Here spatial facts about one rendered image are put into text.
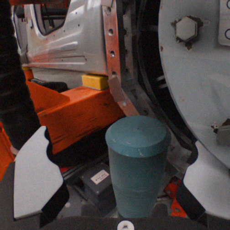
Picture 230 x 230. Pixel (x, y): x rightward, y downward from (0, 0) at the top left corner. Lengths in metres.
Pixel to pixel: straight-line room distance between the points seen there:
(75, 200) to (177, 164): 0.35
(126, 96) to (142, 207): 0.22
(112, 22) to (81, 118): 0.34
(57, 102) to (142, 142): 0.36
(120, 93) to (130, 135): 0.15
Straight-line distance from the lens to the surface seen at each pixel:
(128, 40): 0.33
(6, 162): 0.48
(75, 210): 0.51
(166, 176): 0.79
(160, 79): 0.36
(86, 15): 0.55
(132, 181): 0.19
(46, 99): 0.46
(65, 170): 0.81
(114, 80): 0.31
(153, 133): 0.18
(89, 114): 0.52
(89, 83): 0.60
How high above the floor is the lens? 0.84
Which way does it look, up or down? 28 degrees down
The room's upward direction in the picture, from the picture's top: 5 degrees counter-clockwise
